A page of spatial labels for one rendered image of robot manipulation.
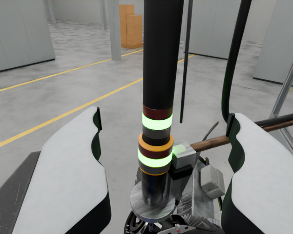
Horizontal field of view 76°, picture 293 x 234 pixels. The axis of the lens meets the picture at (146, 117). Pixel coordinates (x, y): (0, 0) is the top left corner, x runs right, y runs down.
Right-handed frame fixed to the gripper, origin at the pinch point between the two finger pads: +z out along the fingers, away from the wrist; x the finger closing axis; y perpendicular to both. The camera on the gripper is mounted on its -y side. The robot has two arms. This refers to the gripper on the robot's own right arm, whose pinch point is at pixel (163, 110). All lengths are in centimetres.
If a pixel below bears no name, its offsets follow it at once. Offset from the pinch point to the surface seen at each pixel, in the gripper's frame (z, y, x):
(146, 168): 5.9, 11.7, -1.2
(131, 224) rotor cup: 17.5, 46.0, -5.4
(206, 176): 40, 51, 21
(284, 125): 17.4, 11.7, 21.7
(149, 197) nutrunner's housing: 6.3, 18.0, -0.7
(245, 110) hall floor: 309, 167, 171
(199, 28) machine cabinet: 738, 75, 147
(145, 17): 7.1, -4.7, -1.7
